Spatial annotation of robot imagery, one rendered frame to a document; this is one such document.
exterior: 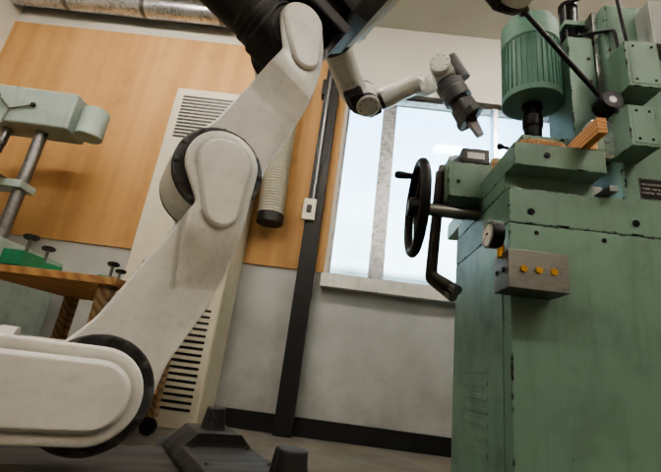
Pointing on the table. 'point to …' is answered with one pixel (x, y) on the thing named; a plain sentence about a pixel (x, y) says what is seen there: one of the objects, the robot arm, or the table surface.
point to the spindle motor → (530, 65)
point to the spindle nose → (533, 121)
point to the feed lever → (606, 104)
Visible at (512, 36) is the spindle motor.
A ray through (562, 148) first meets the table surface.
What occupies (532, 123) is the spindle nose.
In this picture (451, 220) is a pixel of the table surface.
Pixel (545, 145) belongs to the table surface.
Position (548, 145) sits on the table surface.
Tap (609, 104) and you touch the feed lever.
